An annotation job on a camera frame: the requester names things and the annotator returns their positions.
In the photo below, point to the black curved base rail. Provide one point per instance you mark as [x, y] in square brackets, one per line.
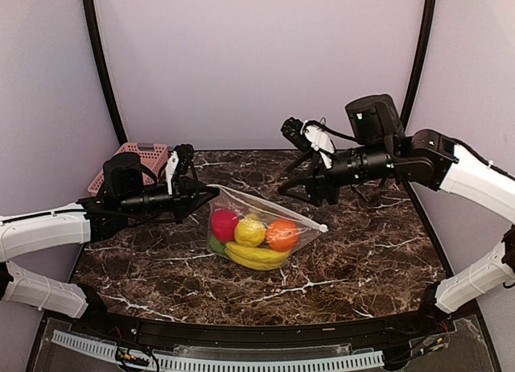
[380, 333]

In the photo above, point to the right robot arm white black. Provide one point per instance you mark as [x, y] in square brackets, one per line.
[384, 152]

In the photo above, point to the yellow fake banana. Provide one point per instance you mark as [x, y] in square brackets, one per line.
[255, 258]

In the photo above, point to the green fake vegetable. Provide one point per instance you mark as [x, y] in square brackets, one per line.
[216, 246]

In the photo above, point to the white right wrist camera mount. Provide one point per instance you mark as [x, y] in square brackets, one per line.
[320, 141]

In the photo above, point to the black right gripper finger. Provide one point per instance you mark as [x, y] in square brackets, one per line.
[301, 164]
[301, 187]

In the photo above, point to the yellow fake lemon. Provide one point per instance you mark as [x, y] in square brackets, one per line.
[250, 231]

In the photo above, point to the clear polka dot zip bag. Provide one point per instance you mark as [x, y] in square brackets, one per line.
[243, 204]

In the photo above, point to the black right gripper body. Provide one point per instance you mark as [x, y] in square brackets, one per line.
[322, 180]

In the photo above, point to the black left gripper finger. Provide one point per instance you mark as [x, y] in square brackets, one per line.
[200, 190]
[197, 209]

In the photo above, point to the red fake apple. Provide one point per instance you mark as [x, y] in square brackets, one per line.
[223, 224]

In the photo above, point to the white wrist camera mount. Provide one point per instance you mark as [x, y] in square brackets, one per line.
[320, 141]
[170, 170]

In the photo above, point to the left black frame post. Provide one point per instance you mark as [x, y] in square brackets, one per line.
[92, 24]

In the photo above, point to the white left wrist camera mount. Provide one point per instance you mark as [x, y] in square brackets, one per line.
[170, 170]

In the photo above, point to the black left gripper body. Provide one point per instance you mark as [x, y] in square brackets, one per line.
[180, 196]

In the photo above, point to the orange fake orange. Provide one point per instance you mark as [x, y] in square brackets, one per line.
[282, 235]

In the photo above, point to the right black frame post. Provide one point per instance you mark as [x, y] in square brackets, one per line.
[424, 35]

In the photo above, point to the black frame post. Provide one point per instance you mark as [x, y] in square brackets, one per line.
[92, 24]
[424, 35]

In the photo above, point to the white slotted cable duct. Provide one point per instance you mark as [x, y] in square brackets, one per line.
[210, 359]

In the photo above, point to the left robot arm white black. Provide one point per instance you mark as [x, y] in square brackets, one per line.
[130, 191]

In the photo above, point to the pink perforated plastic basket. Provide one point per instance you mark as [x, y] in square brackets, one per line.
[143, 159]

